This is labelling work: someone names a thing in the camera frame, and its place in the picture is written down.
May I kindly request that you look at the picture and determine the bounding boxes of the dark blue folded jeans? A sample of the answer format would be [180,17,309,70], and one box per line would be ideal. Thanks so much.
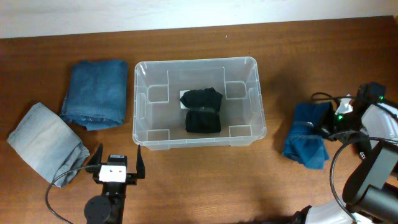
[60,59,128,131]

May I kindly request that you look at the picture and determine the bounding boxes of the clear plastic storage bin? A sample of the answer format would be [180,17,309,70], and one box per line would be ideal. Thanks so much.
[132,57,267,150]

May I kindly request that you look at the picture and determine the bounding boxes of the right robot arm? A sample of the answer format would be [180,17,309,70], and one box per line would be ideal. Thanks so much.
[282,82,397,223]

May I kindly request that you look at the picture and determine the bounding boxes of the small black garment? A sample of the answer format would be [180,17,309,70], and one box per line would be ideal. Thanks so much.
[180,87,223,134]

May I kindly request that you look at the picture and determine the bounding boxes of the teal blue garment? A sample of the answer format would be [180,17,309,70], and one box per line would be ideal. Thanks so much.
[282,102,333,170]

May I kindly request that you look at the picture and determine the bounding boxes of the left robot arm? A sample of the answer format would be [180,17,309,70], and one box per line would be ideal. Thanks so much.
[84,145,146,224]

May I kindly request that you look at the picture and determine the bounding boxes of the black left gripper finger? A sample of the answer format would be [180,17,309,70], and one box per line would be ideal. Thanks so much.
[136,145,146,179]
[87,143,103,166]

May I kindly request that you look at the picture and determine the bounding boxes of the light blue jeans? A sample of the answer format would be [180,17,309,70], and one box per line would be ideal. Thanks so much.
[7,103,90,187]

